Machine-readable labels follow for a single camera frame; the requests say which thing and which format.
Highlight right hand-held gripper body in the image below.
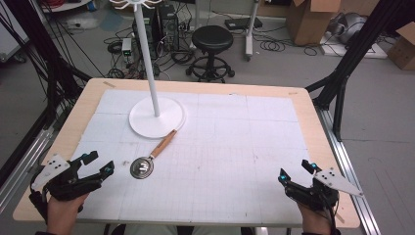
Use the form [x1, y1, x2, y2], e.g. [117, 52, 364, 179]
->
[284, 167, 365, 212]

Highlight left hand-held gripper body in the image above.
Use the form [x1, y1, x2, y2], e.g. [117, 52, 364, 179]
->
[30, 154, 103, 202]

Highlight person's left hand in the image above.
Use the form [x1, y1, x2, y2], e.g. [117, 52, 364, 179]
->
[46, 191, 90, 235]

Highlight person's right hand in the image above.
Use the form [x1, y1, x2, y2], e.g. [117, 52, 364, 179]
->
[296, 200, 335, 235]

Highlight white gridded mat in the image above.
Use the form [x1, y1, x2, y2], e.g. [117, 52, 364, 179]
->
[69, 88, 317, 227]

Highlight white hook stand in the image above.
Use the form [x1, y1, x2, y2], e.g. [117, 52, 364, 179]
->
[109, 0, 188, 140]

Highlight small box with green light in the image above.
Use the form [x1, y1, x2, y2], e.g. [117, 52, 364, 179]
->
[120, 37, 134, 64]

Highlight large open cardboard box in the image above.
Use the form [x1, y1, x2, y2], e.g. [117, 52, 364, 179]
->
[286, 0, 344, 47]

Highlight white cabinet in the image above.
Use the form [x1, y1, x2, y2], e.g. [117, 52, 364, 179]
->
[0, 0, 31, 64]

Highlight grey round appliance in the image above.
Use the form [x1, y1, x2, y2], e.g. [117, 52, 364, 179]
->
[328, 12, 369, 46]

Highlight white rolling stand leg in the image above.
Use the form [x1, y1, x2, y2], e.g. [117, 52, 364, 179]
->
[244, 0, 260, 63]

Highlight small cardboard box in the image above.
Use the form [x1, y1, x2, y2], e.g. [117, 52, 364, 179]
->
[387, 21, 415, 71]

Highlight black computer tower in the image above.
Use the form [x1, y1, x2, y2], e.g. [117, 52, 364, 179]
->
[150, 3, 181, 53]

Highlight black round stool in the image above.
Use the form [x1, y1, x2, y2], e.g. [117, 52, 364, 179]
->
[185, 24, 237, 84]

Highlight black flat device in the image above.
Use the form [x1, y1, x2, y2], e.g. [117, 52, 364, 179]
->
[224, 16, 264, 31]

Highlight aluminium rail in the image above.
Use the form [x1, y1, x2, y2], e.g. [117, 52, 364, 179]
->
[0, 126, 56, 214]
[313, 103, 382, 235]

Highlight metal ladle with wooden handle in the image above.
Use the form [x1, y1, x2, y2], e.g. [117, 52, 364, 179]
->
[129, 128, 179, 180]

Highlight black metal frame post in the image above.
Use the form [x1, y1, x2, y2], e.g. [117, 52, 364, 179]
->
[0, 0, 94, 138]
[304, 0, 415, 143]

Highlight coiled black cable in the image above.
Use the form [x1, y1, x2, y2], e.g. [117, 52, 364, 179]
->
[258, 38, 287, 53]

